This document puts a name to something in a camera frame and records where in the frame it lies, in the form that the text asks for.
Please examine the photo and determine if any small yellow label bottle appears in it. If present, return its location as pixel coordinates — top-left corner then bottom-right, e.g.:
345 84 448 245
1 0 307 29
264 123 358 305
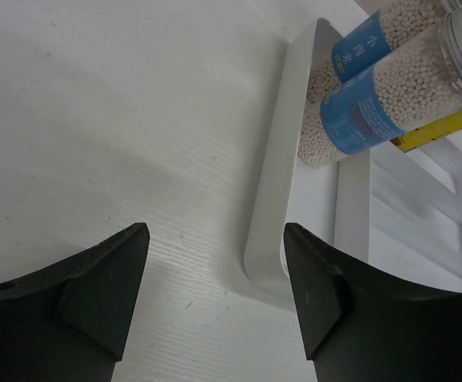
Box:
390 110 462 153

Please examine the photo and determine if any white divided organizer tray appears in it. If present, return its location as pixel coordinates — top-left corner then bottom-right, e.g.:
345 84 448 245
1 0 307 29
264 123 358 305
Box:
243 18 462 301

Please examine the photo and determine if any blue label shaker jar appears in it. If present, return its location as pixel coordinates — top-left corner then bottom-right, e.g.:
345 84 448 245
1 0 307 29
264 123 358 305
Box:
306 0 462 103
297 8 462 167

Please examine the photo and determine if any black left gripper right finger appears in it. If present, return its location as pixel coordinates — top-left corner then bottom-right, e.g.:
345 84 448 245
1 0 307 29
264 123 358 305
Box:
284 223 462 381

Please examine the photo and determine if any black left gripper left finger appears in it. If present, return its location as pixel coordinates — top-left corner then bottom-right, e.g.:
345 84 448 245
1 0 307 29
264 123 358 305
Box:
0 223 149 381

